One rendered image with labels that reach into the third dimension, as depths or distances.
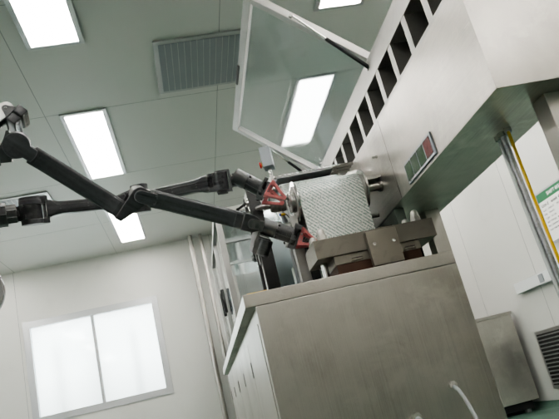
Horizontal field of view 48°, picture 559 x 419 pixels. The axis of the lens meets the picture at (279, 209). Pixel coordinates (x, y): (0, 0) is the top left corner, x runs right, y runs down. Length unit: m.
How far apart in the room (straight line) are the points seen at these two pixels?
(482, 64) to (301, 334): 0.87
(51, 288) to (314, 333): 6.36
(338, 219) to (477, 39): 0.87
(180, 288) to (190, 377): 1.07
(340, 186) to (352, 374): 0.72
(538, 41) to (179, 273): 6.57
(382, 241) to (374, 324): 0.27
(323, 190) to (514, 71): 0.89
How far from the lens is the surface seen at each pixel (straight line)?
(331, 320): 1.85
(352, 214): 2.22
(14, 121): 2.29
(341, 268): 1.96
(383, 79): 2.22
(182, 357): 7.66
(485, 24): 1.64
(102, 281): 7.90
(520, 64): 1.61
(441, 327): 1.93
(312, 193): 2.22
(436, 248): 2.42
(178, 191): 2.35
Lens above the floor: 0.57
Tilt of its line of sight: 17 degrees up
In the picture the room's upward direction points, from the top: 14 degrees counter-clockwise
